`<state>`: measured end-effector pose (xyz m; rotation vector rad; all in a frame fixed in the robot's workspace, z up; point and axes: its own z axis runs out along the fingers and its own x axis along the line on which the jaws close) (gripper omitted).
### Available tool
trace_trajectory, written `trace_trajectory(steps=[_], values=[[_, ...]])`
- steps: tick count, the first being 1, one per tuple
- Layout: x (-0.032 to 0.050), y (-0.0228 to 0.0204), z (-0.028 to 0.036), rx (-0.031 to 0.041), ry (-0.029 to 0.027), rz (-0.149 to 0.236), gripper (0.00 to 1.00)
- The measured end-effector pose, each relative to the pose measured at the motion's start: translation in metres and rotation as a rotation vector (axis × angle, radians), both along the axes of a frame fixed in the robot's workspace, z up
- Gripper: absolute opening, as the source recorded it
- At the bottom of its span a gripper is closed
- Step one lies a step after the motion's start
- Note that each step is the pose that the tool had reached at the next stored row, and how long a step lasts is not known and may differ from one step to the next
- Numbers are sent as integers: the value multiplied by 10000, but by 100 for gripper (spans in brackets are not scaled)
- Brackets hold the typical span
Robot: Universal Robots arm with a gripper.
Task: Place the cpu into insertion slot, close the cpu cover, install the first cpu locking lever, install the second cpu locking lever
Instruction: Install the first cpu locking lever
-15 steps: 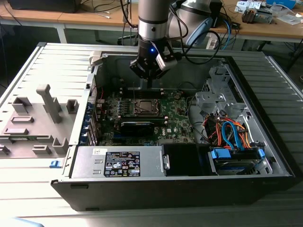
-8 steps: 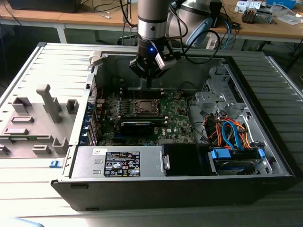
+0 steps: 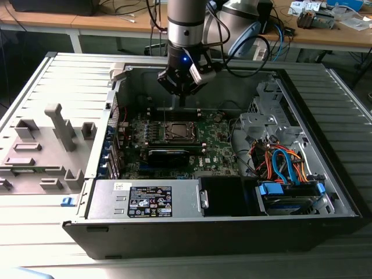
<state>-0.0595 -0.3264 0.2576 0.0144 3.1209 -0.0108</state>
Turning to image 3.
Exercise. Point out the silver CPU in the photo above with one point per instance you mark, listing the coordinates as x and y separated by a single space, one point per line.
180 130

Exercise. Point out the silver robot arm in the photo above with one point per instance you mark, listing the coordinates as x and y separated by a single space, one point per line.
186 23

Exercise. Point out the CPU socket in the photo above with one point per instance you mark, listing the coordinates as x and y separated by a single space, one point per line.
166 139

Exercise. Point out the CPU cooler heat sink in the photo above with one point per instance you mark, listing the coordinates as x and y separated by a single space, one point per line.
305 19

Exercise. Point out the round coin cell battery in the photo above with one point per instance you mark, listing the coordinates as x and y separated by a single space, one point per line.
217 117

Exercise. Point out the grey plastic corner block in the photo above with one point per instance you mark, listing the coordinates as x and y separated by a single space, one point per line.
117 71

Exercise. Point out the green motherboard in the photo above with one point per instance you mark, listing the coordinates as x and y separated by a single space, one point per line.
215 139

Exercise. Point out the graphics card with black cooler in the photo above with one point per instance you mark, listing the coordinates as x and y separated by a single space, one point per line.
168 158

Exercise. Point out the wooden desk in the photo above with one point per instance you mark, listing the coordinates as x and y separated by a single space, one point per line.
87 23
319 37

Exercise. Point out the black upright device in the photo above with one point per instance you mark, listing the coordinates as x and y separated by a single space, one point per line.
265 14

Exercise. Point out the black flat device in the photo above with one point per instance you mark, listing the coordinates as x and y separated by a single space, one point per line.
52 7

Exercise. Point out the grey power supply unit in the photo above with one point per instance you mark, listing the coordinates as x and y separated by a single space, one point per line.
101 200

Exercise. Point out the grey parts rack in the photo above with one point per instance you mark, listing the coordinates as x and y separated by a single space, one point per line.
43 139

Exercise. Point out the white printed card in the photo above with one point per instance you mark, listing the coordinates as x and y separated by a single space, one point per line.
303 5

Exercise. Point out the black open PC case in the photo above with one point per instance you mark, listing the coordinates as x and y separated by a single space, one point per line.
174 238

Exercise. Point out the grey metal drive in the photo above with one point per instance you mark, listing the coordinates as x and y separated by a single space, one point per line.
325 20

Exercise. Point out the blue plastic clip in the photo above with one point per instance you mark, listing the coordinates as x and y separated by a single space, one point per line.
68 201

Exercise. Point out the hard disk in blue carrier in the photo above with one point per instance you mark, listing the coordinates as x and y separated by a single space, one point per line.
287 207

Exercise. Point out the green RAM stick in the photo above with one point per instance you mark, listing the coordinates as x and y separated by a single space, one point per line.
26 171

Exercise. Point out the blue box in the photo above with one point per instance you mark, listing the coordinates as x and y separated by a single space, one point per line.
346 4

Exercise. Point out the clear plastic bag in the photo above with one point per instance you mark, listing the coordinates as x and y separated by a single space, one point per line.
354 24

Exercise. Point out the pale blue rounded object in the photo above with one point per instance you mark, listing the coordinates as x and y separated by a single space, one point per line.
32 274

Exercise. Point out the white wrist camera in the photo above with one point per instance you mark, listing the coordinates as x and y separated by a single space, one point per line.
203 76

